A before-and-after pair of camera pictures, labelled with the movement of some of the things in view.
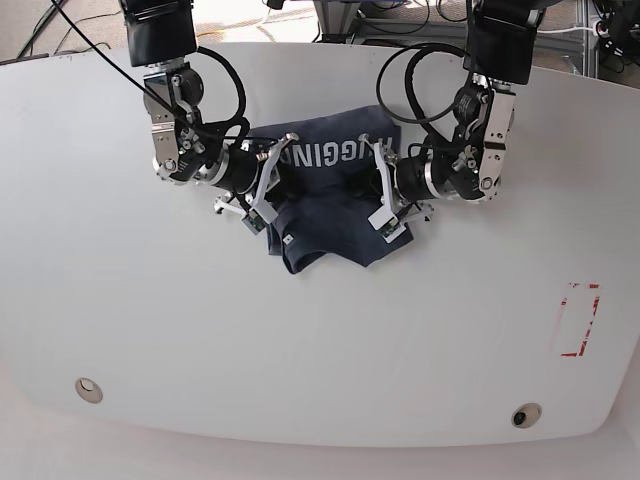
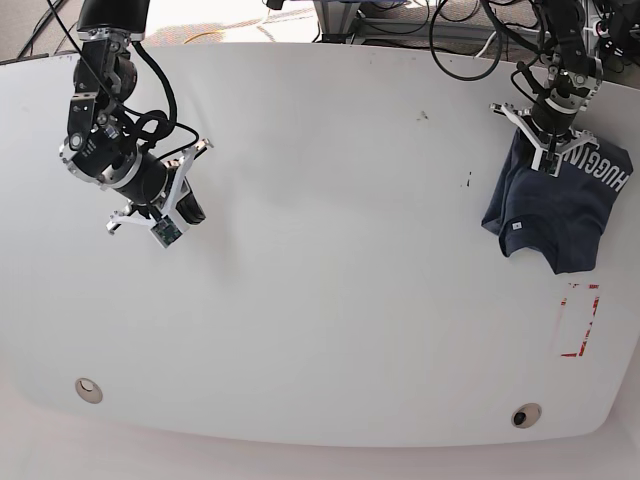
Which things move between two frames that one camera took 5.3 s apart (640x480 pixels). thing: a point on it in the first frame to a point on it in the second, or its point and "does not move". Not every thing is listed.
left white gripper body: [261, 207] to [187, 210]
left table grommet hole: [88, 390] does not move
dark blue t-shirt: [330, 185] to [567, 216]
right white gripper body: [387, 215] to [547, 161]
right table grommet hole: [526, 415] does not move
